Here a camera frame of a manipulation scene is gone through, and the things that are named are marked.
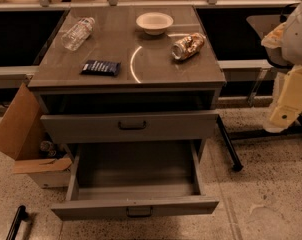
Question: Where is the black pole on floor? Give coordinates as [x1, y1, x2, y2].
[6, 205, 29, 240]

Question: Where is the brown cardboard box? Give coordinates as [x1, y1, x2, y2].
[0, 84, 72, 188]

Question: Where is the black table leg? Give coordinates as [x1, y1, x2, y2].
[217, 116, 243, 172]

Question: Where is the white paper bowl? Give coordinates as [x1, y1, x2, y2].
[136, 12, 173, 36]

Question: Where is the open grey lower drawer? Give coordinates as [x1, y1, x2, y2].
[52, 140, 218, 221]

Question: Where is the clear plastic water bottle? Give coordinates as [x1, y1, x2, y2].
[61, 17, 95, 51]

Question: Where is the grey drawer cabinet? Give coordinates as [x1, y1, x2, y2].
[27, 5, 227, 146]

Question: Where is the dark blue rxbar wrapper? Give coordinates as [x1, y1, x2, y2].
[81, 60, 120, 76]

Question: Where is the black office chair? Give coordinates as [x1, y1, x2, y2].
[247, 3, 302, 68]

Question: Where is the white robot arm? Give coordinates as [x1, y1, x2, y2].
[262, 1, 302, 133]

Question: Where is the closed grey upper drawer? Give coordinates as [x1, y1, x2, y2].
[41, 110, 217, 144]

